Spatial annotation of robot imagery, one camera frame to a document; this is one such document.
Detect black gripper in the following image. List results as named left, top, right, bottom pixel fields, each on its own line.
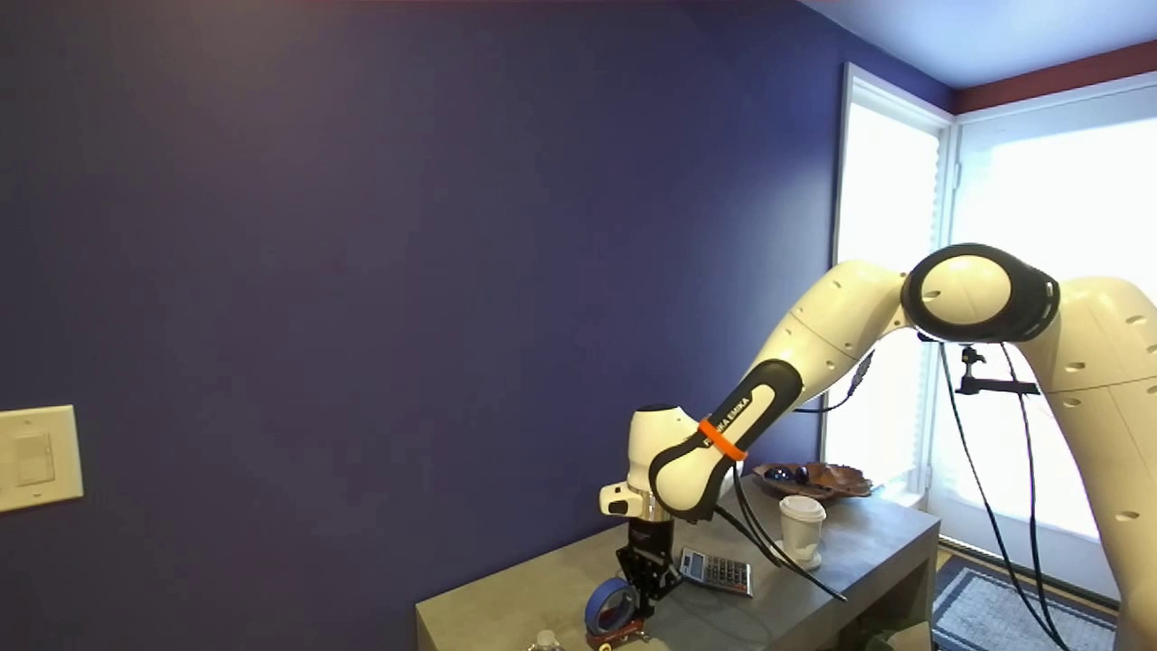
left=616, top=514, right=683, bottom=621

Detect blue seal tape roll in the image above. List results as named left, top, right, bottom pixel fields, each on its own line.
left=582, top=574, right=652, bottom=643

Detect grey desk calculator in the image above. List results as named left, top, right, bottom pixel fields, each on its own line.
left=673, top=548, right=759, bottom=601

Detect white lidded paper cup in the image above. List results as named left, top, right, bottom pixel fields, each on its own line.
left=774, top=492, right=833, bottom=574

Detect brown bowl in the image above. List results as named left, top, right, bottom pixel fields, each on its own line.
left=751, top=461, right=876, bottom=507

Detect dark patterned rug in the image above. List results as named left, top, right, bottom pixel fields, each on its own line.
left=930, top=552, right=1126, bottom=651

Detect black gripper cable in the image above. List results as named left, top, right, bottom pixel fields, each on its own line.
left=713, top=472, right=850, bottom=605

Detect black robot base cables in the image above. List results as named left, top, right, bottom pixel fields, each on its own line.
left=934, top=338, right=1069, bottom=651

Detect white wall switch plate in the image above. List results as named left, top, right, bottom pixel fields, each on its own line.
left=0, top=403, right=87, bottom=519

